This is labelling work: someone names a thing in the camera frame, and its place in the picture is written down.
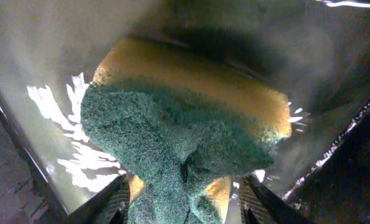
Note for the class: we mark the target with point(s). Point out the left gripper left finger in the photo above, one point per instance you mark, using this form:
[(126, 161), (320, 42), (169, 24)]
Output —
[(109, 206)]

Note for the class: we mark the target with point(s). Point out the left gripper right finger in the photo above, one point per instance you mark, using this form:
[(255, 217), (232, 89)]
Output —
[(259, 205)]

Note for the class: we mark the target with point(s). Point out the green and yellow sponge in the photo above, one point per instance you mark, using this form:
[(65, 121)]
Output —
[(181, 124)]

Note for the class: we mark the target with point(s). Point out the pale green plate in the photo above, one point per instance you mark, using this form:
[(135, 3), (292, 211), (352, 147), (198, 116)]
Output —
[(316, 52)]

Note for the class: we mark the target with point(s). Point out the large brown serving tray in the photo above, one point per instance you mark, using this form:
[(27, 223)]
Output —
[(338, 193)]

